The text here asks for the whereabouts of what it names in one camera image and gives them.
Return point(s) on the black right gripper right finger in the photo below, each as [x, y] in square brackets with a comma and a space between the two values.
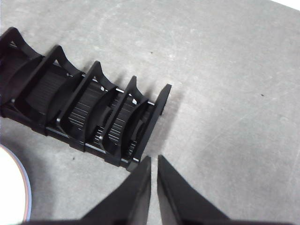
[180, 201]

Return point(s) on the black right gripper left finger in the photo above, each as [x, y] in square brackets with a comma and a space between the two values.
[126, 201]

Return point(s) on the black plastic dish rack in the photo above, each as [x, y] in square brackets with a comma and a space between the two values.
[70, 105]

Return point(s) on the pink plate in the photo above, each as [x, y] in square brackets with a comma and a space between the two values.
[26, 185]

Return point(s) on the blue plate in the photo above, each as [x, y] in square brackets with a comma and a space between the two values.
[30, 195]

